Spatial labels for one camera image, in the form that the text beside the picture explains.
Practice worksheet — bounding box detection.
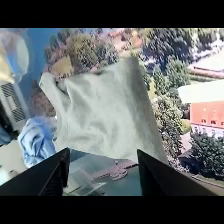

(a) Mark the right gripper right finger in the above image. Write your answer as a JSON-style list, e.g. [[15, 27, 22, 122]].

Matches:
[[136, 148, 218, 197]]

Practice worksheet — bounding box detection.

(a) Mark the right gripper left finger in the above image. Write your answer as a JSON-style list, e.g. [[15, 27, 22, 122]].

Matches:
[[0, 147, 71, 197]]

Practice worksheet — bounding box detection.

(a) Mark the grey garment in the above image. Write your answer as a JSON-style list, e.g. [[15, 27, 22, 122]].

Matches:
[[38, 55, 170, 166]]

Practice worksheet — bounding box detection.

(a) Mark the light blue garment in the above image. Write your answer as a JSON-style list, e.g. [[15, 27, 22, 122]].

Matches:
[[17, 115, 59, 169]]

